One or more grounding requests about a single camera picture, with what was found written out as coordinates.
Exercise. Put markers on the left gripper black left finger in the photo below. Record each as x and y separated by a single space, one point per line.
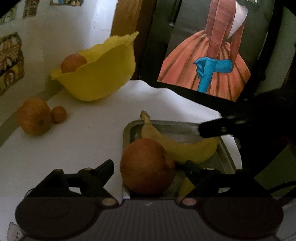
63 206

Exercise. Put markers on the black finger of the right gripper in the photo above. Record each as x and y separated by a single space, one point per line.
220 127

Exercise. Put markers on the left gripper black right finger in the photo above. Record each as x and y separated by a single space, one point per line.
233 205

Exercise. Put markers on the yellow banana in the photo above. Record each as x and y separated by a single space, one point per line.
181 152

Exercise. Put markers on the red apple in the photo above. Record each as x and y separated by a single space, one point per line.
34 116
146 167

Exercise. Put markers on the small orange kumquat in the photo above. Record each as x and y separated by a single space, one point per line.
59 114

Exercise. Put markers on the metal baking tray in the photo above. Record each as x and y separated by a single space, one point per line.
183 133

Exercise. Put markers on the orange dress woman poster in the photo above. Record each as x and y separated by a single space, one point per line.
208 61

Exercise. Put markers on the yellow scalloped bowl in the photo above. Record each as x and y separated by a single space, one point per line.
109 66

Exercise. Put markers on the apple inside yellow bowl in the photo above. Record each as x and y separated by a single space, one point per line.
72 62

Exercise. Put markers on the colourful houses drawing paper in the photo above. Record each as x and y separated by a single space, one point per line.
12 59

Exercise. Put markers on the cartoon bear girl drawing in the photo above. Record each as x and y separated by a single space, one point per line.
66 2

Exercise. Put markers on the brown wooden door frame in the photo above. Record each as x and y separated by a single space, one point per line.
125 17

